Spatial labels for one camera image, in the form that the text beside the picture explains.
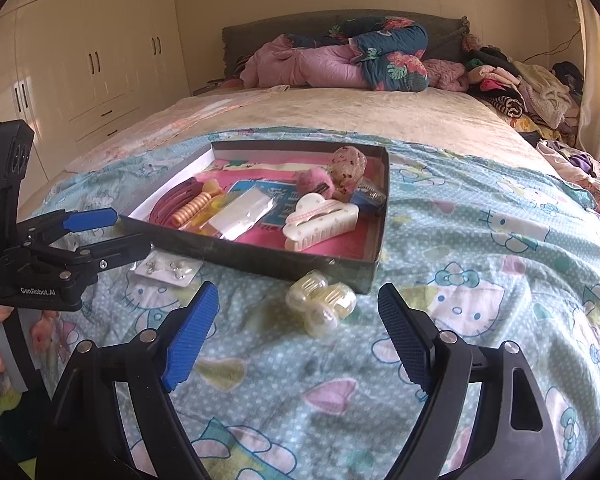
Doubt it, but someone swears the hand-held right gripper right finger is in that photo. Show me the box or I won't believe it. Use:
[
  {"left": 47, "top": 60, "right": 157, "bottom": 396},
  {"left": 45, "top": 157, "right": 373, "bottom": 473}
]
[{"left": 378, "top": 283, "right": 563, "bottom": 480}]

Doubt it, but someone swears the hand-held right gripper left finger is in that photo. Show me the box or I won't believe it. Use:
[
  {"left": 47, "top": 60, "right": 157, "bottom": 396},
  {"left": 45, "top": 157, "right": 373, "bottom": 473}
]
[{"left": 35, "top": 281, "right": 220, "bottom": 480}]

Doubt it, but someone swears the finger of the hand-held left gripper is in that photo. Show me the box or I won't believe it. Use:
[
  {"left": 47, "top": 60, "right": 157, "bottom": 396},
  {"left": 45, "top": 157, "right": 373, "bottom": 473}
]
[
  {"left": 17, "top": 208, "right": 119, "bottom": 237},
  {"left": 30, "top": 232, "right": 154, "bottom": 272}
]

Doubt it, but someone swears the cream pearl hair clip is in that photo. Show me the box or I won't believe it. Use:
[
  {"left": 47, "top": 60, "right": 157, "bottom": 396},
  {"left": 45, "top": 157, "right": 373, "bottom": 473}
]
[{"left": 285, "top": 269, "right": 357, "bottom": 337}]

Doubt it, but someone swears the dark cardboard box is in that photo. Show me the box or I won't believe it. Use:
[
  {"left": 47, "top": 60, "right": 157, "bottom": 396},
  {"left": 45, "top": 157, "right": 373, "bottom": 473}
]
[{"left": 119, "top": 140, "right": 391, "bottom": 295}]

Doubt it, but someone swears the yellow hair clip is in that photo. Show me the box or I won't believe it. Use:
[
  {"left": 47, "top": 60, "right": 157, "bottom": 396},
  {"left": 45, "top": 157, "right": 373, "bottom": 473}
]
[{"left": 185, "top": 187, "right": 232, "bottom": 237}]

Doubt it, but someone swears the sheer red-dotted hair bow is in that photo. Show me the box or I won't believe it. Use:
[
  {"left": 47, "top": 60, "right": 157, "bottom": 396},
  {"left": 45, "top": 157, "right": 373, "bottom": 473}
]
[{"left": 327, "top": 146, "right": 369, "bottom": 197}]

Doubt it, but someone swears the earring card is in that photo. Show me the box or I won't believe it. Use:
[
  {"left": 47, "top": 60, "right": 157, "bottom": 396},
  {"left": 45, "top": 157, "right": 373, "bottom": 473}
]
[{"left": 133, "top": 253, "right": 204, "bottom": 287}]

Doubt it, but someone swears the blue cartoon printed blanket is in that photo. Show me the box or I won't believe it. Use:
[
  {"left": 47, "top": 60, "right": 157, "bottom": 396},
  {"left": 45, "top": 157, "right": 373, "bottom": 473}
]
[{"left": 27, "top": 129, "right": 600, "bottom": 480}]

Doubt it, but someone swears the pink book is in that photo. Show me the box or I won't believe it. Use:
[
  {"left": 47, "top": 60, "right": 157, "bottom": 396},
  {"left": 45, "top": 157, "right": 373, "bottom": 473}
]
[{"left": 144, "top": 159, "right": 382, "bottom": 262}]

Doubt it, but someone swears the pink floral sheet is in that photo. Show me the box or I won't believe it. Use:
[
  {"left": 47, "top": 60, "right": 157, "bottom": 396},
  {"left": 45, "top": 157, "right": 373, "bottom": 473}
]
[{"left": 69, "top": 86, "right": 292, "bottom": 172}]

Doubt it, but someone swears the clear plastic bag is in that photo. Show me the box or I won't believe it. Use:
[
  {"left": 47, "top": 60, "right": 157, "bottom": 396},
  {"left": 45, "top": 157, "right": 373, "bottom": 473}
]
[{"left": 207, "top": 187, "right": 277, "bottom": 241}]

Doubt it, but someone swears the white claw hair clip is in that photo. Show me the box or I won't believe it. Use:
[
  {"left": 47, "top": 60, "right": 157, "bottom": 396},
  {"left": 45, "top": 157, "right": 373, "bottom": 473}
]
[{"left": 282, "top": 193, "right": 361, "bottom": 252}]

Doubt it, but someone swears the cream wardrobe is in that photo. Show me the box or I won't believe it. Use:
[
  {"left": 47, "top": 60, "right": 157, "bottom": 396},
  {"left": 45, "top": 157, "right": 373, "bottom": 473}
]
[{"left": 0, "top": 0, "right": 192, "bottom": 188}]

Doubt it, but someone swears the pink pompom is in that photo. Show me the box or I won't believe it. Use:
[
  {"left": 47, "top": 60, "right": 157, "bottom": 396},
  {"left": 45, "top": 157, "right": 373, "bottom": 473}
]
[{"left": 292, "top": 168, "right": 337, "bottom": 202}]

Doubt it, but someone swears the green cloth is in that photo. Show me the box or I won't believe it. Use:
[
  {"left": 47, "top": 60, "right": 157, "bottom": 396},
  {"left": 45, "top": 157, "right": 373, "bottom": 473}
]
[{"left": 0, "top": 382, "right": 27, "bottom": 461}]

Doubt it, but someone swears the beige bedspread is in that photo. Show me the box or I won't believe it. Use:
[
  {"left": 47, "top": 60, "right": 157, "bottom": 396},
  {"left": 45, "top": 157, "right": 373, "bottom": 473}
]
[{"left": 67, "top": 85, "right": 546, "bottom": 177}]

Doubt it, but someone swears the grey headboard cover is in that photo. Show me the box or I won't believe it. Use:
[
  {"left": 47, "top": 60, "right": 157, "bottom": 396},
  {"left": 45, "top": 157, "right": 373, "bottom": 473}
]
[{"left": 221, "top": 9, "right": 472, "bottom": 82}]

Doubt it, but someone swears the white bag of clothes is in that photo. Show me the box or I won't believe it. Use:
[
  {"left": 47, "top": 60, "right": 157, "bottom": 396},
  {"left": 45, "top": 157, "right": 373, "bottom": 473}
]
[{"left": 536, "top": 137, "right": 600, "bottom": 197}]

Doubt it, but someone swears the pink quilt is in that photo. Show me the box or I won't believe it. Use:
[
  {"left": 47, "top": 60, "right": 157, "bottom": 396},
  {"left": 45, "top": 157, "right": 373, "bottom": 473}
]
[{"left": 240, "top": 34, "right": 377, "bottom": 89}]

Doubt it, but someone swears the pink fuzzy blanket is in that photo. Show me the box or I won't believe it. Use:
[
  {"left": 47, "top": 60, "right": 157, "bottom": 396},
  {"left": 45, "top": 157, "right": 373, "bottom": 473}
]
[{"left": 422, "top": 58, "right": 469, "bottom": 92}]

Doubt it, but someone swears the blue floral quilt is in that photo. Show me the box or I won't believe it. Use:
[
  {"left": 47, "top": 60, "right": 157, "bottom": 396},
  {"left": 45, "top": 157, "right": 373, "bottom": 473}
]
[{"left": 285, "top": 16, "right": 430, "bottom": 94}]

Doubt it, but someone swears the pile of clothes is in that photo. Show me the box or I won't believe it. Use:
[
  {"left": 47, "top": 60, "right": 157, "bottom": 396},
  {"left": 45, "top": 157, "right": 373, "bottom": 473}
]
[{"left": 461, "top": 34, "right": 589, "bottom": 134}]

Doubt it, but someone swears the cream curtain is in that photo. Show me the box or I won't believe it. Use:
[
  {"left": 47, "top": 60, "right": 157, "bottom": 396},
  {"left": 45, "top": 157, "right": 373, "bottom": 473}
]
[{"left": 569, "top": 0, "right": 600, "bottom": 173}]

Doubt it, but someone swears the orange spiral hair tie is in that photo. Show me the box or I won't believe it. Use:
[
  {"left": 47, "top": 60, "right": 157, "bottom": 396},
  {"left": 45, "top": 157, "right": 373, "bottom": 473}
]
[{"left": 171, "top": 192, "right": 212, "bottom": 229}]

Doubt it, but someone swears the black wall cable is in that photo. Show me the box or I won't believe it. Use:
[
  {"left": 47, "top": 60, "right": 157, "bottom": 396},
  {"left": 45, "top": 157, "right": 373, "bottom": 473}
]
[{"left": 524, "top": 26, "right": 581, "bottom": 62}]

